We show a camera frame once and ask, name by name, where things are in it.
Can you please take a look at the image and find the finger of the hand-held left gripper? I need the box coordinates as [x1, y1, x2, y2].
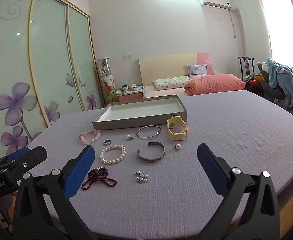
[0, 145, 48, 173]
[0, 147, 30, 168]

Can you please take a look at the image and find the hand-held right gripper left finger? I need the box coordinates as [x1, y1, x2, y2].
[11, 145, 95, 240]

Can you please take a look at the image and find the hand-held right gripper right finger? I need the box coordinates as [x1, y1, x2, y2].
[197, 143, 279, 240]

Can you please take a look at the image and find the dark red bead necklace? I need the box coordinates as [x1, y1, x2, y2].
[81, 168, 117, 190]

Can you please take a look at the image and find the white pearl bracelet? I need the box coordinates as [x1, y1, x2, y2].
[100, 144, 126, 165]

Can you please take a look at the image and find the pink bead bracelet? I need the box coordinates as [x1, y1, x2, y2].
[79, 129, 101, 145]

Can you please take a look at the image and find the yellow wristwatch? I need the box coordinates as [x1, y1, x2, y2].
[167, 115, 190, 141]

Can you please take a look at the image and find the engraved silver cuff bracelet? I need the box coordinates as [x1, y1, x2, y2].
[137, 141, 166, 164]

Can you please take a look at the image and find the pearl cluster brooch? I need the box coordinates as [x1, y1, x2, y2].
[134, 171, 149, 184]

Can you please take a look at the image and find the grey cardboard tray box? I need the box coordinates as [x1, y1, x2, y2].
[92, 94, 188, 130]

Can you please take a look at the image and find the person's left hand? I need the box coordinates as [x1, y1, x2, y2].
[8, 197, 15, 233]

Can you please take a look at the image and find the purple tablecloth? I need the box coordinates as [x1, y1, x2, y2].
[26, 90, 293, 240]

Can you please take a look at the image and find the thin silver bangle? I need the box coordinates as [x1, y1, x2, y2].
[136, 125, 161, 139]

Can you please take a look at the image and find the salmon duvet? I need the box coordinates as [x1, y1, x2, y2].
[185, 73, 246, 96]

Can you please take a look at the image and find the pink nightstand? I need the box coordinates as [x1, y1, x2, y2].
[116, 90, 144, 102]

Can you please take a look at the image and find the pink bed mattress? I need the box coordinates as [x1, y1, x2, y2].
[142, 85, 187, 99]

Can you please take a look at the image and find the long floral pillow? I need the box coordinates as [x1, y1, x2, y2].
[153, 75, 193, 91]

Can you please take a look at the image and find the plush toy display case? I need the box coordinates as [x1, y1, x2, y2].
[97, 58, 116, 103]

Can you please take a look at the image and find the colourful toys pile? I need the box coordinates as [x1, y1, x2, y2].
[245, 74, 265, 87]

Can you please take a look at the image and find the dark grey chair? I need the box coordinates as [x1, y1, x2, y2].
[259, 62, 288, 103]

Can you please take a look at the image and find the small blue patterned pillow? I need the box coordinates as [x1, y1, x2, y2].
[187, 64, 208, 76]

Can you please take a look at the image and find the floral sliding-door wardrobe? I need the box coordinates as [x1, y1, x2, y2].
[0, 0, 106, 162]

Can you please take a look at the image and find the dark wooden chair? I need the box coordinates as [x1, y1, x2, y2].
[238, 56, 255, 81]

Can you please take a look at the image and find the cream and pink headboard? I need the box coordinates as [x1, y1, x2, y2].
[139, 52, 212, 87]

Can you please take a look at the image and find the blue fleece garment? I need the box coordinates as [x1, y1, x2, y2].
[266, 57, 293, 110]

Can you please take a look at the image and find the air conditioner pipe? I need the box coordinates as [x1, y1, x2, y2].
[230, 8, 240, 39]

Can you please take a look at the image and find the white air conditioner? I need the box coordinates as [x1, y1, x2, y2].
[199, 0, 232, 11]

